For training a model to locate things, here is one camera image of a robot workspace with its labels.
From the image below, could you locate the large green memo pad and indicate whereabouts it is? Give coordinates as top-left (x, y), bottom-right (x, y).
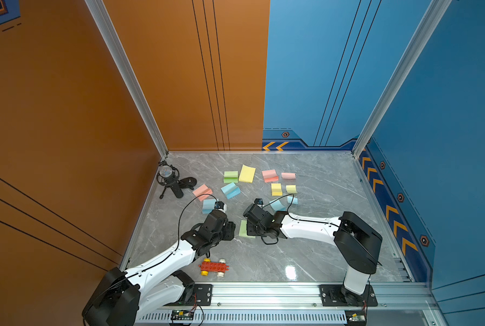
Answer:
top-left (238, 220), bottom-right (255, 239)

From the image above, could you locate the blue curved memo pad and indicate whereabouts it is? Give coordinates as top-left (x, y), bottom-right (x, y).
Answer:
top-left (269, 199), bottom-right (287, 211)

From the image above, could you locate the small yellow memo pad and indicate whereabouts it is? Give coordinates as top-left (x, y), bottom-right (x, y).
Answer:
top-left (271, 183), bottom-right (283, 196)

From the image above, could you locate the torn blue page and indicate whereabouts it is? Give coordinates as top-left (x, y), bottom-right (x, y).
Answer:
top-left (287, 196), bottom-right (298, 205)

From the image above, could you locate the torn yellow page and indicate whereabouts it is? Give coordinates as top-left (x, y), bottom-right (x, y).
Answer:
top-left (286, 185), bottom-right (297, 194)

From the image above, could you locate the pink memo pad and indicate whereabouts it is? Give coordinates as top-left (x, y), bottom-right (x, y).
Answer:
top-left (193, 184), bottom-right (213, 202)
top-left (262, 169), bottom-right (279, 183)

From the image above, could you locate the large yellow memo pad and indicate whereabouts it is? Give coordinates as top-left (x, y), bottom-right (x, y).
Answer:
top-left (238, 165), bottom-right (256, 183)

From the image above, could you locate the torn pink page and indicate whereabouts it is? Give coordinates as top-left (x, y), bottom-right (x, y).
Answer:
top-left (281, 173), bottom-right (296, 180)

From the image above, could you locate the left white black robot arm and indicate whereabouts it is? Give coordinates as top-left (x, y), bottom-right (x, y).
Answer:
top-left (82, 208), bottom-right (236, 325)

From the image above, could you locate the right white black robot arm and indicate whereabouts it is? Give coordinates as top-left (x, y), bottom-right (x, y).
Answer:
top-left (243, 203), bottom-right (383, 309)

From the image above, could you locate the light blue memo pad left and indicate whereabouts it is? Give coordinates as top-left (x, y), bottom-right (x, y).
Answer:
top-left (202, 199), bottom-right (218, 215)

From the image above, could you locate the small green memo pad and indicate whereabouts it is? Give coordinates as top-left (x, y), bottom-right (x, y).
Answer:
top-left (223, 171), bottom-right (238, 183)

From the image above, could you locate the red toy brick car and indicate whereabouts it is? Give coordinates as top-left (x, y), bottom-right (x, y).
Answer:
top-left (199, 258), bottom-right (230, 277)

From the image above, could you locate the left green circuit board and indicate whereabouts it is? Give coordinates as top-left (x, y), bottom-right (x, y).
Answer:
top-left (170, 310), bottom-right (195, 322)

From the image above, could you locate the right circuit board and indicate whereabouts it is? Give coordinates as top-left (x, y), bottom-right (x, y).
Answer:
top-left (345, 311), bottom-right (367, 326)

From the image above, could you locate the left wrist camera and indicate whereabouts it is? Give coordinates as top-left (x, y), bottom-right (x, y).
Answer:
top-left (214, 200), bottom-right (227, 213)

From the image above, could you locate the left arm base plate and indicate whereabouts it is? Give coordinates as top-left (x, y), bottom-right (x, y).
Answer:
top-left (166, 284), bottom-right (213, 306)

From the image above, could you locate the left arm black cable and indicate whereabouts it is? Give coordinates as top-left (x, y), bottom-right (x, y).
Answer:
top-left (83, 193), bottom-right (219, 319)

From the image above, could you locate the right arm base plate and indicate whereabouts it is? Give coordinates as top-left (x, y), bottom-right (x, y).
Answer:
top-left (318, 284), bottom-right (378, 308)

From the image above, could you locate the aluminium front rail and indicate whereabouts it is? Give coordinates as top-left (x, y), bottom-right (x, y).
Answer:
top-left (134, 282), bottom-right (446, 325)

